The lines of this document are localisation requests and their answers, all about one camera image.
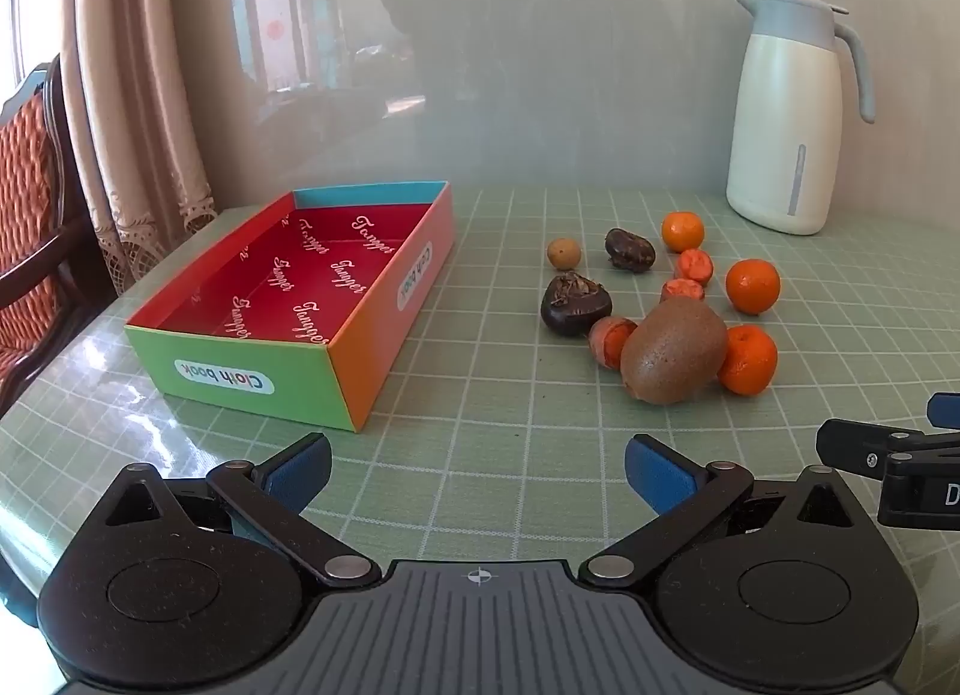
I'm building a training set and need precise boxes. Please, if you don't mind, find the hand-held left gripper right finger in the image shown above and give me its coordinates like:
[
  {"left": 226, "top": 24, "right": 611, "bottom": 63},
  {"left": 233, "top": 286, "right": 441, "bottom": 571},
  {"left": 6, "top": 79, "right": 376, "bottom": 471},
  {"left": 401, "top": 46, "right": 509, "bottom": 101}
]
[{"left": 577, "top": 432, "right": 863, "bottom": 587}]

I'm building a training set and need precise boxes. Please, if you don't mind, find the mandarin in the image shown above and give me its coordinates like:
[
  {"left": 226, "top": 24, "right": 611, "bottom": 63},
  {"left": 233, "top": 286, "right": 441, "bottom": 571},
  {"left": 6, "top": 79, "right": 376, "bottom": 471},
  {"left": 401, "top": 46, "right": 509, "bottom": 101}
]
[
  {"left": 725, "top": 258, "right": 782, "bottom": 316},
  {"left": 661, "top": 211, "right": 706, "bottom": 253},
  {"left": 718, "top": 324, "right": 779, "bottom": 397}
]

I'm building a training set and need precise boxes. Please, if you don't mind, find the kiwi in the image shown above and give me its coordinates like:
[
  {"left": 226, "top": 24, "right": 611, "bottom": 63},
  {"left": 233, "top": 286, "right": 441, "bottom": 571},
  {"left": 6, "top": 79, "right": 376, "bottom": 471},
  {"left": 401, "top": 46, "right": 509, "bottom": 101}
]
[{"left": 620, "top": 298, "right": 729, "bottom": 406}]

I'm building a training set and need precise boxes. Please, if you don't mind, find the white thermos jug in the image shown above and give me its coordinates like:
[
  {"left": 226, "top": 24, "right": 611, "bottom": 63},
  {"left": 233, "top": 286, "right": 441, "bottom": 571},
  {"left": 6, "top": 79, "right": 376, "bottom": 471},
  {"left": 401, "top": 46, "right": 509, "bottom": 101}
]
[{"left": 725, "top": 0, "right": 876, "bottom": 237}]

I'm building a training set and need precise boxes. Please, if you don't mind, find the wooden sofa with orange cushions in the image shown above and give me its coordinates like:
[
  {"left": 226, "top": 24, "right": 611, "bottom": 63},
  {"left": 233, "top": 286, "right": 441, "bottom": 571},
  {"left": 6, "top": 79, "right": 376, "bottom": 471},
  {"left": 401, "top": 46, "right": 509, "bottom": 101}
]
[{"left": 0, "top": 53, "right": 100, "bottom": 415}]

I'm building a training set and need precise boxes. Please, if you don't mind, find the beige patterned curtain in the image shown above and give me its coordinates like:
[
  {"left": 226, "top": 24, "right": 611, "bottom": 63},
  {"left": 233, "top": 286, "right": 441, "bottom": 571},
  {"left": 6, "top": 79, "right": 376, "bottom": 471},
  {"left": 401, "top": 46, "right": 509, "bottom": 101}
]
[{"left": 56, "top": 0, "right": 226, "bottom": 291}]

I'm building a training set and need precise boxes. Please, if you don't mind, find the colourful cardboard box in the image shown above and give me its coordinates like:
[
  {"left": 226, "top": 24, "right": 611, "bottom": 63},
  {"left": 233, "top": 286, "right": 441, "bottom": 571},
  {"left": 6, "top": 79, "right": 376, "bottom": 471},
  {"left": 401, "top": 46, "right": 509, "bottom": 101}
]
[{"left": 124, "top": 179, "right": 456, "bottom": 433}]

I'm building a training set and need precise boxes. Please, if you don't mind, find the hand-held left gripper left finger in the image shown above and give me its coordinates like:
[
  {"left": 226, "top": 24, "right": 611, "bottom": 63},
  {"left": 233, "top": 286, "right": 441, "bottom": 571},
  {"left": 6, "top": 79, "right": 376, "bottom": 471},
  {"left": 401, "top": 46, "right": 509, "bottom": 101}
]
[{"left": 97, "top": 431, "right": 381, "bottom": 586}]

